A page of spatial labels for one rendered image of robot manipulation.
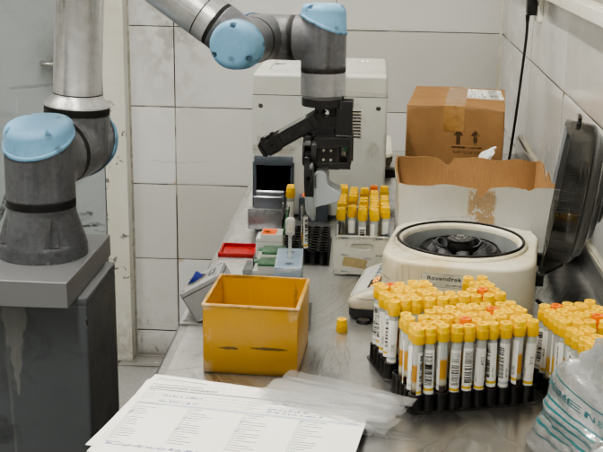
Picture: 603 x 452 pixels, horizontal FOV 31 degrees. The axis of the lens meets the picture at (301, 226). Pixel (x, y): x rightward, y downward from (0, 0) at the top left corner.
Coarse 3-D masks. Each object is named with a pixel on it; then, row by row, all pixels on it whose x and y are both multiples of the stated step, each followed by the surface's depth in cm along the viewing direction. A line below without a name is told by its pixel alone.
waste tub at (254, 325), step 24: (216, 288) 156; (240, 288) 160; (264, 288) 160; (288, 288) 159; (216, 312) 148; (240, 312) 147; (264, 312) 147; (288, 312) 146; (216, 336) 149; (240, 336) 148; (264, 336) 148; (288, 336) 147; (216, 360) 150; (240, 360) 149; (264, 360) 149; (288, 360) 148
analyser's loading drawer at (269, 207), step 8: (264, 192) 221; (272, 192) 220; (280, 192) 220; (256, 200) 216; (264, 200) 216; (272, 200) 216; (280, 200) 216; (256, 208) 212; (264, 208) 217; (272, 208) 217; (280, 208) 216; (248, 216) 212; (256, 216) 212; (264, 216) 211; (272, 216) 211; (280, 216) 211; (248, 224) 212; (256, 224) 212; (264, 224) 212; (272, 224) 212; (280, 224) 212
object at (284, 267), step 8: (280, 248) 172; (296, 248) 173; (280, 256) 168; (296, 256) 168; (280, 264) 165; (288, 264) 165; (296, 264) 165; (280, 272) 163; (288, 272) 163; (296, 272) 163
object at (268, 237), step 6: (264, 228) 192; (258, 234) 191; (264, 234) 188; (270, 234) 188; (276, 234) 188; (282, 234) 188; (258, 240) 189; (264, 240) 189; (270, 240) 189; (276, 240) 188; (282, 240) 188; (258, 246) 189; (258, 252) 189
